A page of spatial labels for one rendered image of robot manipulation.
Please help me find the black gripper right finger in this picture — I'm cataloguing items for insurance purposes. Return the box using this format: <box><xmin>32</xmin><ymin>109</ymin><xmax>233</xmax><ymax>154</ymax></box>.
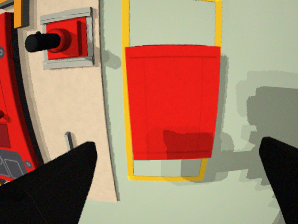
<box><xmin>258</xmin><ymin>136</ymin><xmax>298</xmax><ymax>224</ymax></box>

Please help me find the red toy car hood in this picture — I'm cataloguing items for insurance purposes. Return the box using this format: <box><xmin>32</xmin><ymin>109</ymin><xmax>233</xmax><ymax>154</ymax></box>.
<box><xmin>124</xmin><ymin>44</ymin><xmax>221</xmax><ymax>161</ymax></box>

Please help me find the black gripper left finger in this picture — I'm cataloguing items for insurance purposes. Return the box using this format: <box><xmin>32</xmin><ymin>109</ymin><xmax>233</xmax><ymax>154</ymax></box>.
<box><xmin>0</xmin><ymin>141</ymin><xmax>98</xmax><ymax>224</ymax></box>

